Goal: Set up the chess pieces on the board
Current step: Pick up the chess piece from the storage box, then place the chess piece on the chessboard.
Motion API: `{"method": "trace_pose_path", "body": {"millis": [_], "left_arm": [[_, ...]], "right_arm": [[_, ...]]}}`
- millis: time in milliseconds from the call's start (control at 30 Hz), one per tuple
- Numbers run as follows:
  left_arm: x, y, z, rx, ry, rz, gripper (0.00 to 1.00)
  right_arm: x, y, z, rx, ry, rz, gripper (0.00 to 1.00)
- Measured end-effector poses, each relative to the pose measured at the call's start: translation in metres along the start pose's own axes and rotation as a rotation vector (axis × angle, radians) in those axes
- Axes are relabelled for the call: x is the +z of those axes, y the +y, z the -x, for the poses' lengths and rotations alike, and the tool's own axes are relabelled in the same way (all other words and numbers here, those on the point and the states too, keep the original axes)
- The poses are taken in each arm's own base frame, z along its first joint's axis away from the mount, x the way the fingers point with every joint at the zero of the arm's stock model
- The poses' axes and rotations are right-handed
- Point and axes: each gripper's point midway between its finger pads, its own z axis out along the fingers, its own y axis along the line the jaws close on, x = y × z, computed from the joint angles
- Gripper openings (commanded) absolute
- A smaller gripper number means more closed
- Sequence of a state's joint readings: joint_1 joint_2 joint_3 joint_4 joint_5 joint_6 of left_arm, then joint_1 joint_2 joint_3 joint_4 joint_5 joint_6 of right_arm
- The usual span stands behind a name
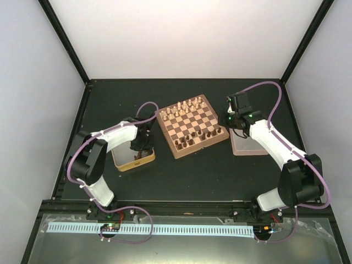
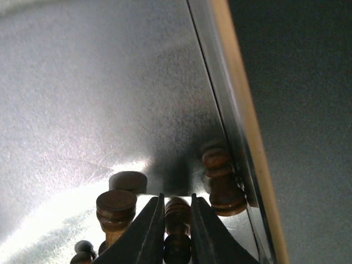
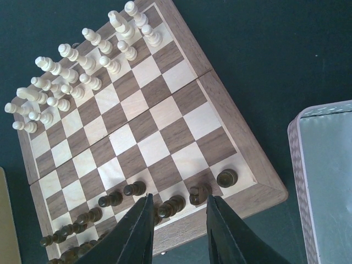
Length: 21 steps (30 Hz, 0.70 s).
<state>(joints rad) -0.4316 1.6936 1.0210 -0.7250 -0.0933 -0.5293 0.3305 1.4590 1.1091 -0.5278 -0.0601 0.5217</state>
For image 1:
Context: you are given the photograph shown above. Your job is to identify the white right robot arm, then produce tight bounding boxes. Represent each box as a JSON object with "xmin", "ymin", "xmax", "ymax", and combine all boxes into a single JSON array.
[{"xmin": 218, "ymin": 92, "xmax": 328, "ymax": 222}]

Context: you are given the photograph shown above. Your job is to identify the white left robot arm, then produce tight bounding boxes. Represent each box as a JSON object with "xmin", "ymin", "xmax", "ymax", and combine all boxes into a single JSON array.
[{"xmin": 63, "ymin": 117, "xmax": 155, "ymax": 219}]

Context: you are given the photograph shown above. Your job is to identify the gold tin with pieces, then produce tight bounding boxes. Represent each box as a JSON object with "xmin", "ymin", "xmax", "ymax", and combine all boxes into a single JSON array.
[{"xmin": 111, "ymin": 141, "xmax": 156, "ymax": 172}]

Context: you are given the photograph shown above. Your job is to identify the wooden chess board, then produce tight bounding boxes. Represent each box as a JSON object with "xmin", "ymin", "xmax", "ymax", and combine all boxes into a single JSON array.
[{"xmin": 157, "ymin": 95, "xmax": 229, "ymax": 159}]

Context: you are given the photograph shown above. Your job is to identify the silver patterned metal tray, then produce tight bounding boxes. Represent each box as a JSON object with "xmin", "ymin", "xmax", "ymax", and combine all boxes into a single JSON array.
[{"xmin": 229, "ymin": 129, "xmax": 268, "ymax": 156}]

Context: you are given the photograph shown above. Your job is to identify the light blue slotted strip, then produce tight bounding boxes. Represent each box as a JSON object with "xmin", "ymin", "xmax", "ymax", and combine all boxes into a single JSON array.
[{"xmin": 46, "ymin": 222, "xmax": 254, "ymax": 238}]

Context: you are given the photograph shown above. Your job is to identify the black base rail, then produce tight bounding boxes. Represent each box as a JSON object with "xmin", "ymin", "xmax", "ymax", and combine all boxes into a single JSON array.
[{"xmin": 86, "ymin": 201, "xmax": 278, "ymax": 224}]

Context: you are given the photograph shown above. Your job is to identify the black frame post right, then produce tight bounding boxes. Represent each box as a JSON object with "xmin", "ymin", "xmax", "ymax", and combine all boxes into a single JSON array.
[{"xmin": 280, "ymin": 0, "xmax": 334, "ymax": 84}]

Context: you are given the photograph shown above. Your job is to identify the black frame post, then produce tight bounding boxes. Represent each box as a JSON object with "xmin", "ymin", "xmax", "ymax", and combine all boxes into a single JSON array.
[
  {"xmin": 280, "ymin": 0, "xmax": 334, "ymax": 84},
  {"xmin": 38, "ymin": 0, "xmax": 90, "ymax": 84}
]

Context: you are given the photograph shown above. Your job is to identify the black frame post left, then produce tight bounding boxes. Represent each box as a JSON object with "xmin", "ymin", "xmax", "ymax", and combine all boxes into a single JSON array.
[{"xmin": 38, "ymin": 0, "xmax": 90, "ymax": 84}]

